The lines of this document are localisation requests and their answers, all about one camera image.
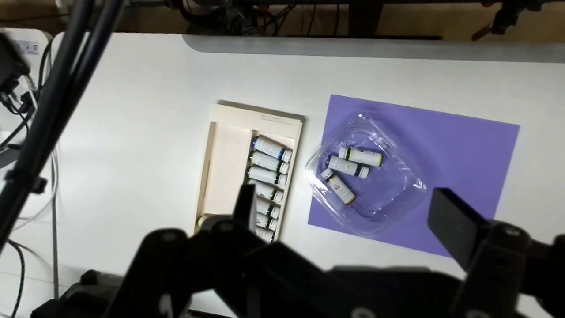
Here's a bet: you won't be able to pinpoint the small white bottle yellow band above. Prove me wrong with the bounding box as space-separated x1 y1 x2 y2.
327 153 373 179
320 167 359 206
338 144 387 167

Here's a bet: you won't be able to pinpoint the black cables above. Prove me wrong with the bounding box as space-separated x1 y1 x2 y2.
0 0 96 248

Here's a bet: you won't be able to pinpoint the black power adapter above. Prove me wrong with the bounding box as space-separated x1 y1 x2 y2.
0 33 32 95

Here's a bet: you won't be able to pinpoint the purple paper sheet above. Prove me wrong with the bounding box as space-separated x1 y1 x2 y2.
306 91 523 257

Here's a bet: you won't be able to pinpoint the beige wooden compartment box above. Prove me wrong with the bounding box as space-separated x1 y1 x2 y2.
193 98 308 243

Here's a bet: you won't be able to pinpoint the thin black tripod pole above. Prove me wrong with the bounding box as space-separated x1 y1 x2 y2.
11 0 128 178

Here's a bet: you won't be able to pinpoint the black cable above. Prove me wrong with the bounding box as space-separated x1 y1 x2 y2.
6 236 29 318

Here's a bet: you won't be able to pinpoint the black tripod base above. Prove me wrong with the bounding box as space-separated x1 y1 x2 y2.
29 268 138 318

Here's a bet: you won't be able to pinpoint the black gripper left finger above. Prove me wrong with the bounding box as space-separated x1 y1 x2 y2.
112 181 332 318

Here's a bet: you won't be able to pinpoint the small white bottle blue band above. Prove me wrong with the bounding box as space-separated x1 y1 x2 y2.
255 211 281 231
255 197 283 218
255 225 278 243
249 149 292 176
251 134 295 164
248 164 290 187
256 179 286 204

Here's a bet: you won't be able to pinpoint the black clamp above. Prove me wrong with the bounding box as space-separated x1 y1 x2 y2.
470 0 544 42

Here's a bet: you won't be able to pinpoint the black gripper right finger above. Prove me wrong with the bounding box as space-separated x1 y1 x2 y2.
428 185 565 318

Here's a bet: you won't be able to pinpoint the white power strip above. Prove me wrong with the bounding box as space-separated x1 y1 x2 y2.
0 26 53 84

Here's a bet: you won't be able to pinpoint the clear plastic bag with parts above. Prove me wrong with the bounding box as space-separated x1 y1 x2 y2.
302 111 429 225

